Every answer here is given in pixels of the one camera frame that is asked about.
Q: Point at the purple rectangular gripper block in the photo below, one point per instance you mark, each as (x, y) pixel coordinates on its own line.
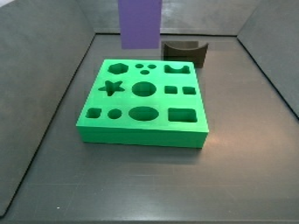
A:
(140, 21)

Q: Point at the dark grey arch block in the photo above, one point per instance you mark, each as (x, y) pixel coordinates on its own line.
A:
(185, 51)

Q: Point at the green shape sorter block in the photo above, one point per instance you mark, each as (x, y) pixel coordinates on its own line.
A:
(145, 102)

